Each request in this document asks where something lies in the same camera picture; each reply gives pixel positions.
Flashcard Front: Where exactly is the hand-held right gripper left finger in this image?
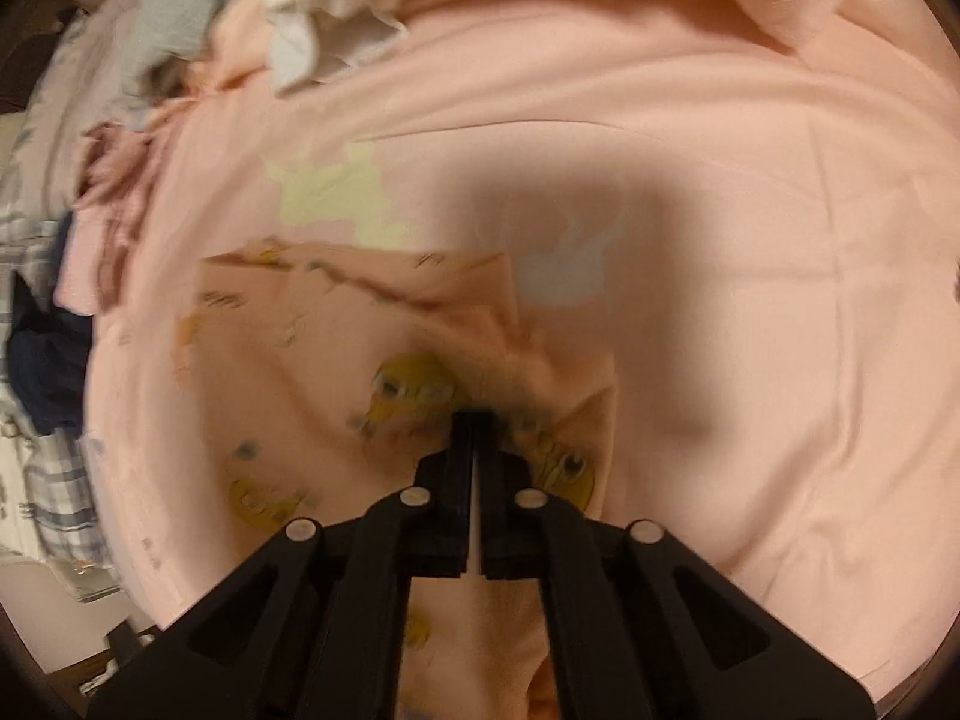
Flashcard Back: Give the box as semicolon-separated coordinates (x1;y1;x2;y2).
85;411;479;720

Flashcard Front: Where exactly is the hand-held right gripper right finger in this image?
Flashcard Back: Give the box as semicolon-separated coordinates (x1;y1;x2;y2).
478;411;877;720

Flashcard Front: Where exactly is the peach cartoon print garment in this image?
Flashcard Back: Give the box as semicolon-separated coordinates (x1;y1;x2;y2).
176;238;620;720

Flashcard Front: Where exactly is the pink blanket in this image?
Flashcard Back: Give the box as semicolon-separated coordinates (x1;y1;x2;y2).
71;0;960;707

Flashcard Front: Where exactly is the plaid cloth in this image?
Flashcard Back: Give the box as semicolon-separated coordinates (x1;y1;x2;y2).
0;217;117;567

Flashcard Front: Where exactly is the navy cloth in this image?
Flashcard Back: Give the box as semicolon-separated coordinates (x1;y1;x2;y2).
6;214;95;437

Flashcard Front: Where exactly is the pink striped cloth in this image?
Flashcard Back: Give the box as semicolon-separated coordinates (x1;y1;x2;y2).
71;116;200;316

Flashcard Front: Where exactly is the white cloth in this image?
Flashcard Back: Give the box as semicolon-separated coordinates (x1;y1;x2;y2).
255;0;410;95

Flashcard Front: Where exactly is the grey cloth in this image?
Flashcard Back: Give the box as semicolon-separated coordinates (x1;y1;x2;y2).
120;0;260;132

